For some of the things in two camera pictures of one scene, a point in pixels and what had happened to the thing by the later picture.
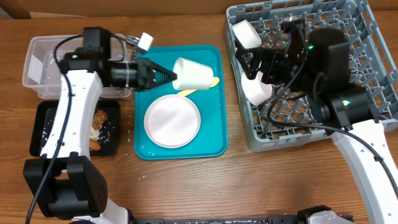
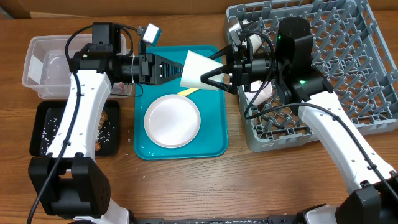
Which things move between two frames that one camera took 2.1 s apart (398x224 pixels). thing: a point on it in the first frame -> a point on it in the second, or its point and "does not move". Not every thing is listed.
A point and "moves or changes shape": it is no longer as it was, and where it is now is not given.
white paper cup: [191, 75] moves or changes shape
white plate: [172, 121] does not move
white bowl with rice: [254, 89] does not move
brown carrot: [94, 144] does not move
